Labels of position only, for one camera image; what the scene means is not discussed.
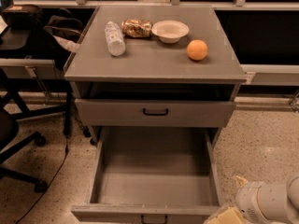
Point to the crumpled gold snack bag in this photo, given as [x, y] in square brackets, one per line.
[136, 28]

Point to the dark jacket with white cloth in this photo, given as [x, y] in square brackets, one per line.
[66, 31]

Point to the black office chair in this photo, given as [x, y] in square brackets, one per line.
[9, 128]

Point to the grey drawer cabinet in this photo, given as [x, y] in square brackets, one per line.
[150, 70]

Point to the clear plastic water bottle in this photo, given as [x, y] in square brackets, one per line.
[114, 39]

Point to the black bag on desk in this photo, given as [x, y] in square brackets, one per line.
[22, 16]

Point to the grey drawer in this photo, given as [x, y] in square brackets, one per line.
[148, 175]
[154, 113]

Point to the white bowl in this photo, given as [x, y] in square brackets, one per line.
[170, 32]

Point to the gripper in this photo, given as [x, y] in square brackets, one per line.
[249, 198]

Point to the orange fruit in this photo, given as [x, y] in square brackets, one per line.
[197, 50]

